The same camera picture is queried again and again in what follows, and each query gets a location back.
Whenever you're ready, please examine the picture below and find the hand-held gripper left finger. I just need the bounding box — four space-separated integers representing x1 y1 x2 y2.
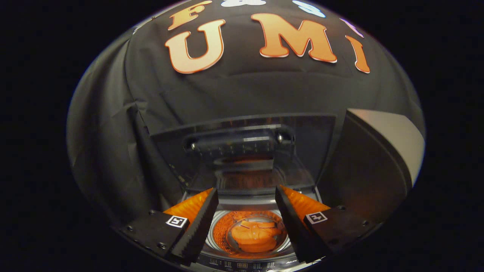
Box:
121 188 219 267

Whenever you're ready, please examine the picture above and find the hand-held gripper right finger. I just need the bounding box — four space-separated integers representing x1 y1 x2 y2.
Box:
275 185 380 264

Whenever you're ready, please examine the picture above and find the yellow polo shirt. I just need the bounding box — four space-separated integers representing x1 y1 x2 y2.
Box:
231 220 284 253

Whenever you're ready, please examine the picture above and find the black backdrop cloth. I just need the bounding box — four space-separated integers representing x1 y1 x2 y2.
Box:
66 0 424 227

